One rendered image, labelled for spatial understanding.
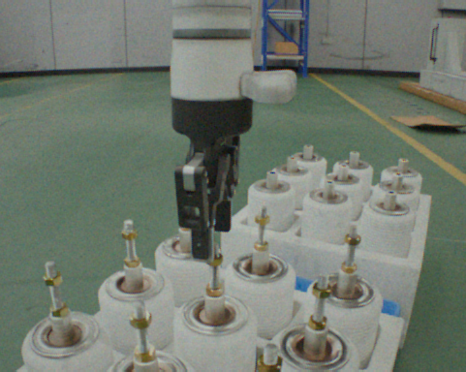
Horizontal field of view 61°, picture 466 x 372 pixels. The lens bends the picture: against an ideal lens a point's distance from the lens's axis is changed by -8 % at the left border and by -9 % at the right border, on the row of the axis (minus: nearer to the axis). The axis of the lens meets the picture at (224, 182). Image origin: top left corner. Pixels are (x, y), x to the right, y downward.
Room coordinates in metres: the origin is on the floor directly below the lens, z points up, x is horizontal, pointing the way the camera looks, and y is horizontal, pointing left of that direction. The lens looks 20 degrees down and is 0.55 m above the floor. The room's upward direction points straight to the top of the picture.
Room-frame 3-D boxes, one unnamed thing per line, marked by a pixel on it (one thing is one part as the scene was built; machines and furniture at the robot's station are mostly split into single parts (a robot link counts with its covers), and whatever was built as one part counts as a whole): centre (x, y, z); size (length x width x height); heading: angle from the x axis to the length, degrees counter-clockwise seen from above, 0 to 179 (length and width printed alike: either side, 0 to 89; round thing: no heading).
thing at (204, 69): (0.39, -0.01, 0.53); 0.11 x 0.09 x 0.06; 75
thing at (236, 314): (0.39, 0.01, 0.25); 0.08 x 0.08 x 0.01
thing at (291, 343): (0.33, -0.09, 0.25); 0.08 x 0.08 x 0.01
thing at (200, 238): (0.34, 0.02, 0.37); 0.03 x 0.01 x 0.05; 165
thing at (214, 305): (0.39, 0.01, 0.26); 0.02 x 0.02 x 0.03
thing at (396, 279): (0.85, -0.26, 0.09); 0.39 x 0.39 x 0.18; 62
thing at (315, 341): (0.33, -0.09, 0.26); 0.02 x 0.02 x 0.03
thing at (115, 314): (0.45, 0.11, 0.16); 0.10 x 0.10 x 0.18
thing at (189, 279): (0.55, 0.05, 0.16); 0.10 x 0.10 x 0.18
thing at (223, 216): (0.42, 0.00, 0.36); 0.02 x 0.01 x 0.04; 75
